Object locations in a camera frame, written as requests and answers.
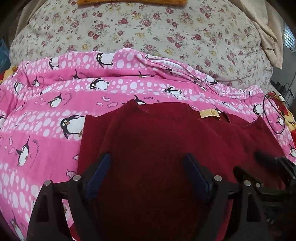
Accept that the pink penguin print blanket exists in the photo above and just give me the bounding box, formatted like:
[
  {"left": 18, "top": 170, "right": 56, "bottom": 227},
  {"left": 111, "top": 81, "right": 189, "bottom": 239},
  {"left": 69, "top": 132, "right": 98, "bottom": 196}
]
[{"left": 0, "top": 48, "right": 296, "bottom": 241}]

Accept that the blue plastic bag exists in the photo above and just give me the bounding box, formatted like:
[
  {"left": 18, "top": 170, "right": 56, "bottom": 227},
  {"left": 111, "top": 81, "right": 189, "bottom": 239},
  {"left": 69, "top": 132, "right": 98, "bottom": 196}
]
[{"left": 0, "top": 38, "right": 11, "bottom": 68}]

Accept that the black metal rack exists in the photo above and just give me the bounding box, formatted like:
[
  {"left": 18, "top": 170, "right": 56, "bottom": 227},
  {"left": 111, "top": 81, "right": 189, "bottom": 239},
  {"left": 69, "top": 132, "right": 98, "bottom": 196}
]
[{"left": 270, "top": 80, "right": 295, "bottom": 100}]

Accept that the dark red knit sweater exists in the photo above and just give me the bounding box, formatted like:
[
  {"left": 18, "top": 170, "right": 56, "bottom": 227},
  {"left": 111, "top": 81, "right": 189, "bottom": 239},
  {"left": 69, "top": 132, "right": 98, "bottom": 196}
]
[{"left": 69, "top": 99, "right": 292, "bottom": 241}]

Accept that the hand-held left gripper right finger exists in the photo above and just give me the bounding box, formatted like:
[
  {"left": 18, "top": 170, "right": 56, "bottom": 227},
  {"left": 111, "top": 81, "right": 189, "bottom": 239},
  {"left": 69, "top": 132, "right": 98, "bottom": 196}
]
[{"left": 183, "top": 153, "right": 269, "bottom": 241}]

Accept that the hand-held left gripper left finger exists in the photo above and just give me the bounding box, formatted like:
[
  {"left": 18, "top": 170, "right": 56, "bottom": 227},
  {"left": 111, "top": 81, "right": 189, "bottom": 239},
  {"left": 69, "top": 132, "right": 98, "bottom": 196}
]
[{"left": 26, "top": 152, "right": 114, "bottom": 241}]

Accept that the glass block window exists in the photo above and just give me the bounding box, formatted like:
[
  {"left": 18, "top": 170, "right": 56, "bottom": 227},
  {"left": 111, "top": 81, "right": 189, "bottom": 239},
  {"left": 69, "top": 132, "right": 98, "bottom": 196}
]
[{"left": 283, "top": 23, "right": 296, "bottom": 54}]

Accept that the floral print quilt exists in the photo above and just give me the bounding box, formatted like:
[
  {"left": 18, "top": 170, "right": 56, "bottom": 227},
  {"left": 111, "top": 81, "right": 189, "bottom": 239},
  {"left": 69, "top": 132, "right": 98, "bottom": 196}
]
[{"left": 9, "top": 0, "right": 275, "bottom": 90}]

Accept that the beige curtain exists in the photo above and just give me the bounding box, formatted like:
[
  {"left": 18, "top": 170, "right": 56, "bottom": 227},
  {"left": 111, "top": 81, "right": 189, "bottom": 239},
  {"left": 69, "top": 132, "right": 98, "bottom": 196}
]
[{"left": 14, "top": 0, "right": 53, "bottom": 40}]

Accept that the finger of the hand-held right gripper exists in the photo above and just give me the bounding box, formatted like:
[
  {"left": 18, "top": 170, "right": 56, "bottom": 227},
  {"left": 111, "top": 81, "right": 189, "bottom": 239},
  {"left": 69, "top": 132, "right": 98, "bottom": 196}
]
[
  {"left": 254, "top": 151, "right": 296, "bottom": 183},
  {"left": 233, "top": 166, "right": 289, "bottom": 202}
]

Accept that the thin black ring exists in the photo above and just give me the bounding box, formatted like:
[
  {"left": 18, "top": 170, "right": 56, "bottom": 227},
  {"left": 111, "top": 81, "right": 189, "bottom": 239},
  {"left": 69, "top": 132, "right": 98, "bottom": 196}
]
[{"left": 264, "top": 94, "right": 287, "bottom": 135}]

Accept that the beige crumpled cloth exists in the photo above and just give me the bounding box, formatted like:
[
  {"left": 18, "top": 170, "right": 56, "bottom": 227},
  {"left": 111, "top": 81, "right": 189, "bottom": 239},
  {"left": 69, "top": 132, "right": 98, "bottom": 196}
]
[{"left": 236, "top": 0, "right": 284, "bottom": 69}]

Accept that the orange plush cushion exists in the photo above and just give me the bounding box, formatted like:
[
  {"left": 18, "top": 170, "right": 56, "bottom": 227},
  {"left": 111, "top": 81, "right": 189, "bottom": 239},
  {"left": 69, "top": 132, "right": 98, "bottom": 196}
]
[{"left": 77, "top": 0, "right": 168, "bottom": 7}]

